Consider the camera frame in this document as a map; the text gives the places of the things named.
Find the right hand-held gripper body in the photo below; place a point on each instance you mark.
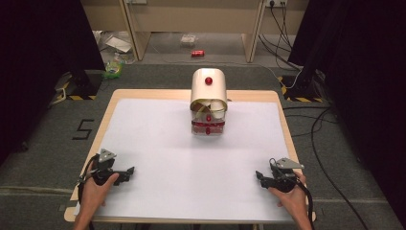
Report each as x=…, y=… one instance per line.
x=284, y=179

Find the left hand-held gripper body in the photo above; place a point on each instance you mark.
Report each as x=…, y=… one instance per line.
x=103, y=167

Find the stack of red coffee sticks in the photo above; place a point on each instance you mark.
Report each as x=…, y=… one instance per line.
x=217, y=129
x=198, y=123

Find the clear drawer with red knob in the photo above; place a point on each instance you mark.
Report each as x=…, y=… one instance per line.
x=208, y=118
x=207, y=131

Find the white storage box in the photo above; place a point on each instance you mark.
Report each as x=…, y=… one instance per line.
x=209, y=91

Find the person's right hand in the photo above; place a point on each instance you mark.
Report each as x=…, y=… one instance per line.
x=297, y=201

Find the person's left hand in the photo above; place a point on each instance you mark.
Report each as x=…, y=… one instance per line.
x=92, y=196

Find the wooden table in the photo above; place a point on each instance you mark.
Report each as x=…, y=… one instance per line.
x=143, y=93

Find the white paper cup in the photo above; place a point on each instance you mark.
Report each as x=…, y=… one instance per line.
x=217, y=108

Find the hazard striped stand base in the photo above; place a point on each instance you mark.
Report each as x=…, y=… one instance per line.
x=301, y=92
x=81, y=86

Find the brown paper cup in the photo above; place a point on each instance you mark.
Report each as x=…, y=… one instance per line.
x=199, y=108

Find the green plastic bag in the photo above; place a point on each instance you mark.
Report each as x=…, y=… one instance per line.
x=113, y=69

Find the black curtain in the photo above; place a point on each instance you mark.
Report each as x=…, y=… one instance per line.
x=38, y=64
x=364, y=80

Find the clear plastic wrapping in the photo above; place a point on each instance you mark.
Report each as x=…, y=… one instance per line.
x=116, y=43

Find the red can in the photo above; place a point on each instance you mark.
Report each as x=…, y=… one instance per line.
x=197, y=53

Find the white packet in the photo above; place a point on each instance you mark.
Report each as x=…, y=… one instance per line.
x=188, y=40

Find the beige desk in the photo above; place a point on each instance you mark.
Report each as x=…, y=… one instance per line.
x=198, y=16

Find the white wall socket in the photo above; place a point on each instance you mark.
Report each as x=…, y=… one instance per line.
x=276, y=2

